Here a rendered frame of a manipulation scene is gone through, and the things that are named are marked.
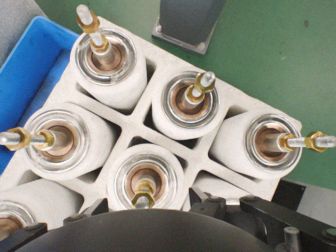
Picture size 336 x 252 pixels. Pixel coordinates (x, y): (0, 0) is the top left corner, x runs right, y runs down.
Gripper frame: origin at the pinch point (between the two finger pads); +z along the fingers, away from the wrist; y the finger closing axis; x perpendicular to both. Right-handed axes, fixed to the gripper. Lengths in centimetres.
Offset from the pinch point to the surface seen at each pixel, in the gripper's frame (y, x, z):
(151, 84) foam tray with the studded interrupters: 1.4, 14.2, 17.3
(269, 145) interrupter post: 14.7, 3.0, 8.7
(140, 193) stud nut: -0.7, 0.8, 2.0
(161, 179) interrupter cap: 1.4, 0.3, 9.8
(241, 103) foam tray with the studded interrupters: 16.0, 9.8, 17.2
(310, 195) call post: 25.9, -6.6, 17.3
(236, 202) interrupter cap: 10.1, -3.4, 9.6
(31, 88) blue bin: -25.3, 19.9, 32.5
